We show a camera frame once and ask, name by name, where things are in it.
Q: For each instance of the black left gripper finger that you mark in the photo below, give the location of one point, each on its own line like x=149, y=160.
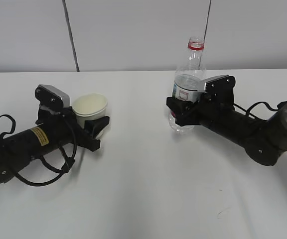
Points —
x=180, y=108

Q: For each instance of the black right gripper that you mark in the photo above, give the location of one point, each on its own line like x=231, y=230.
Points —
x=208, y=107

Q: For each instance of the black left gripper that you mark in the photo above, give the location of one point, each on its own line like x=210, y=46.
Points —
x=62, y=128

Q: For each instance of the white paper cup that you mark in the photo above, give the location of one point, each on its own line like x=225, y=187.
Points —
x=89, y=107

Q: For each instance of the Nongfu Spring water bottle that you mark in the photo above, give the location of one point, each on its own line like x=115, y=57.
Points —
x=190, y=71

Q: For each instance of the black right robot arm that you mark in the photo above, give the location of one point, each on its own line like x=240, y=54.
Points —
x=264, y=141

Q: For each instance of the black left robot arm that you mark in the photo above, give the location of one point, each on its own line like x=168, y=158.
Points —
x=18, y=150

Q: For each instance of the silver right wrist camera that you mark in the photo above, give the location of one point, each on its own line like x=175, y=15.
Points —
x=216, y=84

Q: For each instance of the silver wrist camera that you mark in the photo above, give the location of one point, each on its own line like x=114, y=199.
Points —
x=216, y=84
x=51, y=97

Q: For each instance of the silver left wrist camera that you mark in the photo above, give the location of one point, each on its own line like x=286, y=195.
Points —
x=51, y=97

